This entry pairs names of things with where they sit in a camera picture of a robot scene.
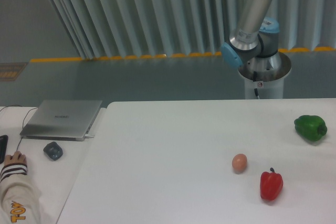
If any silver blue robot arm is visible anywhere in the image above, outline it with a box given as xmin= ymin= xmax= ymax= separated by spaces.
xmin=220 ymin=0 xmax=335 ymax=68

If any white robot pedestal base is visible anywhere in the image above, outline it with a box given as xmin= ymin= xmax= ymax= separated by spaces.
xmin=238 ymin=52 xmax=291 ymax=99

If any dark grey small case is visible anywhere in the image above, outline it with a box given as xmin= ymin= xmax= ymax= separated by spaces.
xmin=43 ymin=142 xmax=64 ymax=161

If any white usb dongle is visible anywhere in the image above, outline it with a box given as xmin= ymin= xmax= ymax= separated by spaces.
xmin=84 ymin=134 xmax=95 ymax=138

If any red bell pepper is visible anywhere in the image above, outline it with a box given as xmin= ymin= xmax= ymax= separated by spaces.
xmin=259 ymin=167 xmax=284 ymax=201

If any black keyboard edge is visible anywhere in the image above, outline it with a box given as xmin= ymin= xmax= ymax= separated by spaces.
xmin=0 ymin=135 xmax=8 ymax=164

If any black mouse cable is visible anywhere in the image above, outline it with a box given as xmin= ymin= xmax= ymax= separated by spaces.
xmin=0 ymin=104 xmax=39 ymax=152

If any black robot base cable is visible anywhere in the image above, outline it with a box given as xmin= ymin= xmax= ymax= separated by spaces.
xmin=252 ymin=71 xmax=261 ymax=100

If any white pleated curtain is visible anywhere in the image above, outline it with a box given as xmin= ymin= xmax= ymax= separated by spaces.
xmin=50 ymin=0 xmax=335 ymax=60

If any green bell pepper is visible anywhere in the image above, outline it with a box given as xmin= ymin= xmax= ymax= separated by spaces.
xmin=294 ymin=115 xmax=328 ymax=142

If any silver closed laptop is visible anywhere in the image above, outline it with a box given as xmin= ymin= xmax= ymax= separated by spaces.
xmin=20 ymin=100 xmax=102 ymax=141

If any cream striped sleeve forearm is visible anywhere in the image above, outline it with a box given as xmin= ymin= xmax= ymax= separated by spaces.
xmin=1 ymin=163 xmax=41 ymax=223

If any brown egg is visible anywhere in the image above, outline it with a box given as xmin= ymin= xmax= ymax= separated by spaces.
xmin=232 ymin=154 xmax=247 ymax=172

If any person's hand on mouse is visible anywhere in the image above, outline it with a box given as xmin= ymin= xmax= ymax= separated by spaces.
xmin=4 ymin=151 xmax=27 ymax=166

